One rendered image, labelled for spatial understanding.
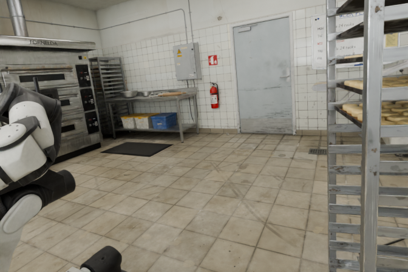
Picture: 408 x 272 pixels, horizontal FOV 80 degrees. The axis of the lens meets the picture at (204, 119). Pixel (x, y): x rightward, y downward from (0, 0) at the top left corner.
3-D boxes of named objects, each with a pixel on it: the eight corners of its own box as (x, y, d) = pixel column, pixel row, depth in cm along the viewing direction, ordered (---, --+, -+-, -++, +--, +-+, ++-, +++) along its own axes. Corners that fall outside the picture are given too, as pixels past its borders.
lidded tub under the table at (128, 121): (121, 128, 544) (119, 116, 540) (136, 123, 584) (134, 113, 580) (133, 129, 525) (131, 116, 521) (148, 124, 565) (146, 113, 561)
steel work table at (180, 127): (112, 139, 547) (104, 96, 529) (134, 131, 609) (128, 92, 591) (183, 143, 458) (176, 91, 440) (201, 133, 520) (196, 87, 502)
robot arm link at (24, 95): (45, 135, 78) (40, 116, 87) (61, 111, 77) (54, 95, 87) (2, 122, 69) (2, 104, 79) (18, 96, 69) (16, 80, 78)
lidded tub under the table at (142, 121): (134, 129, 525) (132, 116, 520) (148, 124, 565) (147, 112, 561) (148, 129, 507) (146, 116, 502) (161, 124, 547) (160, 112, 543)
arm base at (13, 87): (39, 137, 86) (47, 110, 91) (57, 125, 80) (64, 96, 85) (-14, 123, 75) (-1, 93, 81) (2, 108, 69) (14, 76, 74)
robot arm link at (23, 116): (68, 165, 63) (54, 125, 78) (44, 125, 55) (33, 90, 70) (17, 189, 58) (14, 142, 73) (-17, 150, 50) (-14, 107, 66)
